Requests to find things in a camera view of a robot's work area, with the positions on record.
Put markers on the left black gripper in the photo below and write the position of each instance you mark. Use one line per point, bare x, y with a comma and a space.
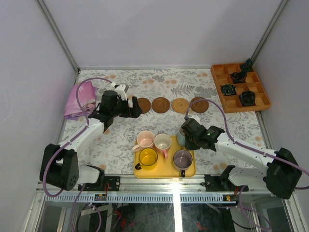
130, 109

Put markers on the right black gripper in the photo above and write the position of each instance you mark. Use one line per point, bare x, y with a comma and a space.
189, 146

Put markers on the brown wooden coaster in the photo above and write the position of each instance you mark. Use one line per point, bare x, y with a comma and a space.
160, 105
144, 104
200, 106

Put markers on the light blue mug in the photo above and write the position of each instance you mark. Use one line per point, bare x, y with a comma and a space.
181, 137

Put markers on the woven rattan coaster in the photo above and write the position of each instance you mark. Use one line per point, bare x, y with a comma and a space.
180, 105

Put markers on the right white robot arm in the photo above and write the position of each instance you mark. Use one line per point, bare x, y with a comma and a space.
276, 171

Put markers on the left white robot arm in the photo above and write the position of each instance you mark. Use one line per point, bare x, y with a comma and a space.
60, 166

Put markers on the light pink mug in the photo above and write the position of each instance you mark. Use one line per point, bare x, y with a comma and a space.
145, 139

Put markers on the pink purple folded cloth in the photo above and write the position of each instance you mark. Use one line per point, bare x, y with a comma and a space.
84, 97

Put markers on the yellow plastic tray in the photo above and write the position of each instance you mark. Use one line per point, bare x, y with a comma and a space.
164, 167

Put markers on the black yellow part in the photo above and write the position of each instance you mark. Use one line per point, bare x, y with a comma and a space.
228, 90

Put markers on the orange compartment tray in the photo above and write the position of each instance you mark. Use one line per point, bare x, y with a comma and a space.
231, 103

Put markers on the black part lower compartment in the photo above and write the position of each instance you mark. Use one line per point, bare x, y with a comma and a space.
247, 98

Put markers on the black part compartment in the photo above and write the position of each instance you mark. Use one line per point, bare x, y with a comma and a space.
238, 77
247, 98
247, 66

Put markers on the black part top compartment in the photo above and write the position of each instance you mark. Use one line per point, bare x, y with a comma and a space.
247, 66

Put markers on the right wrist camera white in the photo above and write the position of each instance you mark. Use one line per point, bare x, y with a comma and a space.
195, 117

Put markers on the purple mug black handle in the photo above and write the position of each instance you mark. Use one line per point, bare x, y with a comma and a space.
182, 160

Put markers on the white mug pink handle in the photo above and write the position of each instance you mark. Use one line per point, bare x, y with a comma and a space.
162, 144

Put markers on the yellow mug black handle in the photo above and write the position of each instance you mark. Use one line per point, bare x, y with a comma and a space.
147, 159

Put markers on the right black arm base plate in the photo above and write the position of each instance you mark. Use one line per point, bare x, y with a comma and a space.
218, 183

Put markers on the aluminium front rail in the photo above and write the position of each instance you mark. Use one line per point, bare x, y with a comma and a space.
130, 184

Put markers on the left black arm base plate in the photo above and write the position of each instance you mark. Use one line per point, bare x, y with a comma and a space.
111, 182

